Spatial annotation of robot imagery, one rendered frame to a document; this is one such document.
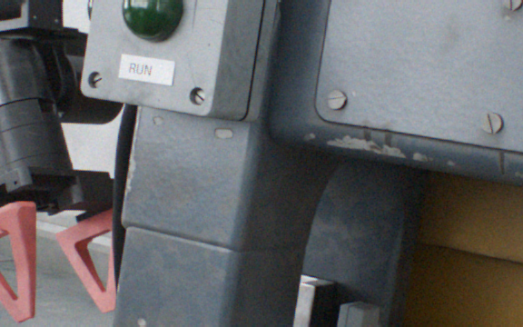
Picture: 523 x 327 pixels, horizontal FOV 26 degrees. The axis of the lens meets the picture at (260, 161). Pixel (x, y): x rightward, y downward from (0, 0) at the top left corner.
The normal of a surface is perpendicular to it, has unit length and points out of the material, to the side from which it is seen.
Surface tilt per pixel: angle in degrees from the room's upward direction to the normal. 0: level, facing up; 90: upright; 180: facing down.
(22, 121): 69
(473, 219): 90
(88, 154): 90
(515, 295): 90
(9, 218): 107
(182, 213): 90
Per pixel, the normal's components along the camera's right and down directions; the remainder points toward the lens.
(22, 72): 0.50, -0.33
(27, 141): 0.21, -0.28
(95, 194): 0.83, -0.35
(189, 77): -0.48, -0.03
